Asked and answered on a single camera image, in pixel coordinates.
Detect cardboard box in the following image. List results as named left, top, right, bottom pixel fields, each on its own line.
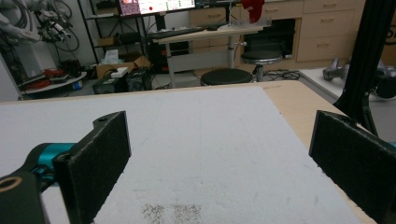
left=95, top=55, right=152, bottom=79

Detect black metal stand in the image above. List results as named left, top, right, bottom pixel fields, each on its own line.
left=334, top=0, right=396, bottom=138

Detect black round stool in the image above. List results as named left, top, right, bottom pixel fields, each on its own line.
left=200, top=68, right=255, bottom=87
left=240, top=49, right=283, bottom=82

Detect black keyboard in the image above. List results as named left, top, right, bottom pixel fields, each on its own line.
left=148, top=27, right=205, bottom=40

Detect light wooden desk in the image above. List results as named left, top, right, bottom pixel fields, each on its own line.
left=152, top=25, right=264, bottom=89

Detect white platform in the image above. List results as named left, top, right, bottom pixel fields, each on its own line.
left=298, top=66, right=396, bottom=103

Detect black shelf rack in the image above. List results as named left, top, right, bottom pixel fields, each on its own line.
left=77, top=0, right=150, bottom=65

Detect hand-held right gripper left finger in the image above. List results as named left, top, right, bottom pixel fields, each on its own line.
left=52, top=110, right=132, bottom=224

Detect black equipment case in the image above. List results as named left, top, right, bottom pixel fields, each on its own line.
left=92, top=67, right=153, bottom=94

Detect white foam board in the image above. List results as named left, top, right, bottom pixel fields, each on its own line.
left=0, top=86, right=363, bottom=224

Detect round low white table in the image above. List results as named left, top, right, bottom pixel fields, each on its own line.
left=20, top=71, right=88, bottom=96

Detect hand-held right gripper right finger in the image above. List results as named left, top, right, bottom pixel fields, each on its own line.
left=308, top=109, right=396, bottom=224

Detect wooden drawer cabinet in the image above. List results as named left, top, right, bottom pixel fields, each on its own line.
left=189, top=0, right=367, bottom=71

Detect black floor cables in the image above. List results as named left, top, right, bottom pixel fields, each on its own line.
left=264, top=69, right=302, bottom=82

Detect red tool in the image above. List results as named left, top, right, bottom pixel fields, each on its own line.
left=41, top=67, right=66, bottom=79

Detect computer monitor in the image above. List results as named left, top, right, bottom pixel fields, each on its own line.
left=118, top=0, right=197, bottom=17

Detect red cloth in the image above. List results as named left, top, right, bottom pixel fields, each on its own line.
left=241, top=0, right=266, bottom=24

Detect small white box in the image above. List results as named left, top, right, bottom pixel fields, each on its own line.
left=110, top=66, right=130, bottom=79

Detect black computer tower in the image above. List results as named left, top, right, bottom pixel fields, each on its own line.
left=148, top=38, right=191, bottom=75

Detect grey metal device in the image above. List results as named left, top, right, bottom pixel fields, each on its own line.
left=322, top=57, right=351, bottom=82

